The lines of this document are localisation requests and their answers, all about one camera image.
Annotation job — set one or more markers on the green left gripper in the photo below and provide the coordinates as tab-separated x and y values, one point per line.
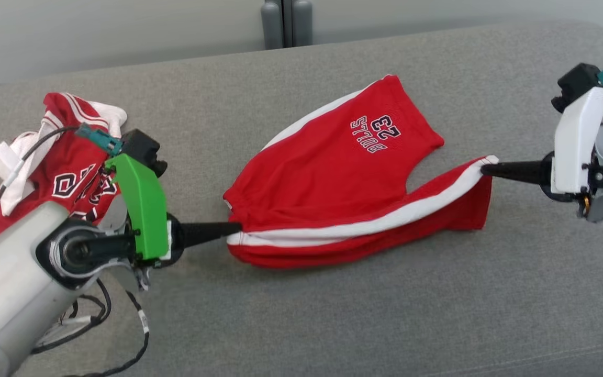
144	209

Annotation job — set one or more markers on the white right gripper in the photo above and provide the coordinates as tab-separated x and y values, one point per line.
573	146

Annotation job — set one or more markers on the red Bulls 23 shorts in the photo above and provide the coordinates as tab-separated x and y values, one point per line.
333	173

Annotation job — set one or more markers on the red Bulls 23 jersey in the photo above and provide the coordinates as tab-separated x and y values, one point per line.
66	157

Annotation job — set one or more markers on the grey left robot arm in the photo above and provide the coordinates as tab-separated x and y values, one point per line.
13	283

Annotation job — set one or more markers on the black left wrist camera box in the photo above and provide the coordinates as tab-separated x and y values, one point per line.
144	149

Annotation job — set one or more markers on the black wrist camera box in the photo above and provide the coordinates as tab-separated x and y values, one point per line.
576	84
144	149

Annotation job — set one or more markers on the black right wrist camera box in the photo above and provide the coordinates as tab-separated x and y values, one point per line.
576	84

